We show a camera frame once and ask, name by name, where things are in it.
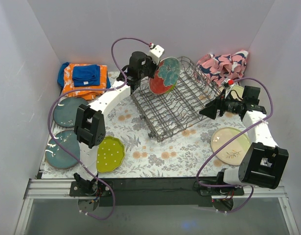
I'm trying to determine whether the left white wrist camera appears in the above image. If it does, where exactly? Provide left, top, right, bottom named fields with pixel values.
left=147, top=43, right=164, bottom=65

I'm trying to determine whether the red and teal floral plate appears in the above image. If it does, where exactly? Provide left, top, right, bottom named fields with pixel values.
left=148, top=57, right=181, bottom=95

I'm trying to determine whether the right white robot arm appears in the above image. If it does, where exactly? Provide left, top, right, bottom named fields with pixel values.
left=199, top=86, right=289, bottom=195

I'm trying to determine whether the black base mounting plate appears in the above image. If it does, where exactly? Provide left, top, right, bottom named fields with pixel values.
left=69, top=176, right=246, bottom=206

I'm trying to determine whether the teal cloth under orange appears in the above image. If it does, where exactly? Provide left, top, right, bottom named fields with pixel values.
left=57, top=62, right=111, bottom=89

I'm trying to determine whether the orange patterned cloth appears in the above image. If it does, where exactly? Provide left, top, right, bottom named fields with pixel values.
left=62, top=63, right=110, bottom=101

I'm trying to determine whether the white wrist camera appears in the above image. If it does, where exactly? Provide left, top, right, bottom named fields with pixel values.
left=221, top=78, right=234, bottom=98
left=147, top=43, right=164, bottom=65

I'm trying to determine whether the pink navy floral cloth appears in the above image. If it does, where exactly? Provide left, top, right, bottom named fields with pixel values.
left=196, top=50, right=249, bottom=87

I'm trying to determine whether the dark teal plate upper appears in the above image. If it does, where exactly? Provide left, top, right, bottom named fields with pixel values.
left=53, top=97, right=88, bottom=128

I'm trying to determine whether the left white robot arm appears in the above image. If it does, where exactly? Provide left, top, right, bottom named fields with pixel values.
left=73, top=49, right=164, bottom=196

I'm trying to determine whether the cream green plate at back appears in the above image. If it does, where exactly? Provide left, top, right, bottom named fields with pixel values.
left=231, top=85, right=244, bottom=99

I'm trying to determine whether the dark teal plate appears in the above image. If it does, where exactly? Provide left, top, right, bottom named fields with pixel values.
left=45, top=130, right=80, bottom=169
left=53, top=97, right=88, bottom=128

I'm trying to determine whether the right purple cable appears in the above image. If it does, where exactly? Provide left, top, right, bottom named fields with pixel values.
left=196, top=78, right=274, bottom=213

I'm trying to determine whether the grey wire dish rack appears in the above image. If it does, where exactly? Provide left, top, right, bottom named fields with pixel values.
left=131, top=56, right=220, bottom=142

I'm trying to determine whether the dark teal plate lower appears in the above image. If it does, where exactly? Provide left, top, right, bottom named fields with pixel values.
left=45, top=130, right=80, bottom=169

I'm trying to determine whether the blue folded towel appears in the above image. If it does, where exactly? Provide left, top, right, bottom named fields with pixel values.
left=72, top=65, right=100, bottom=87

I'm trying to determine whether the aluminium frame rail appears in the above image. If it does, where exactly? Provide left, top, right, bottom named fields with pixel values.
left=15, top=179, right=299, bottom=235

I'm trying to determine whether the pink and green branch plate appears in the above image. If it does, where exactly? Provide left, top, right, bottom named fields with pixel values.
left=211, top=127, right=251, bottom=165

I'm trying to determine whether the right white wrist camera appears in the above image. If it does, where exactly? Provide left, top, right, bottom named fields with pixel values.
left=221, top=78, right=234, bottom=98

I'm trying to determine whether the green polka dot scalloped plate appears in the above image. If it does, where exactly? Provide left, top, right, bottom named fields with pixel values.
left=96, top=136, right=125, bottom=173

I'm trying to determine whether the floral table mat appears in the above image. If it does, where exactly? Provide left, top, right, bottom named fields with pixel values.
left=41, top=69, right=261, bottom=179

